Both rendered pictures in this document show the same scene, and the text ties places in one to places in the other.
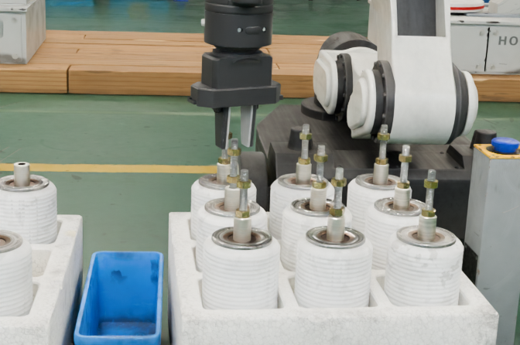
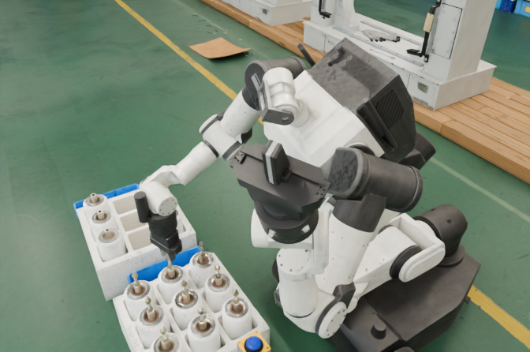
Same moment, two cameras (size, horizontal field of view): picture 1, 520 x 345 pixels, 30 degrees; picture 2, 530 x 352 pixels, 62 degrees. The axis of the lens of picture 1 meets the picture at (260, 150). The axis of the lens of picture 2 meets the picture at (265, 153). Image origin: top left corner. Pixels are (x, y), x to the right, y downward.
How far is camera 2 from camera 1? 1.68 m
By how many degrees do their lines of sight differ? 61
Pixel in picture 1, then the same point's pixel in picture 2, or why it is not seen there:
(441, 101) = not seen: hidden behind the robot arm
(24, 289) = (108, 254)
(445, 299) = not seen: outside the picture
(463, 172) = (348, 332)
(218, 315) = (119, 306)
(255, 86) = (162, 245)
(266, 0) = (154, 221)
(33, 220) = not seen: hidden behind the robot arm
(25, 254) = (107, 245)
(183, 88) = (494, 160)
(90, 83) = (450, 134)
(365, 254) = (144, 331)
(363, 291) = (147, 340)
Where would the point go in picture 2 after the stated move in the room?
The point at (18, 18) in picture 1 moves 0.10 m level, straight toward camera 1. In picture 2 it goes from (434, 88) to (426, 92)
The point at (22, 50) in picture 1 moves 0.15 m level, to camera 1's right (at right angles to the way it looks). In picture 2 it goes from (433, 103) to (450, 114)
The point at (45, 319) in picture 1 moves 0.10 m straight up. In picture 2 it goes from (100, 267) to (95, 248)
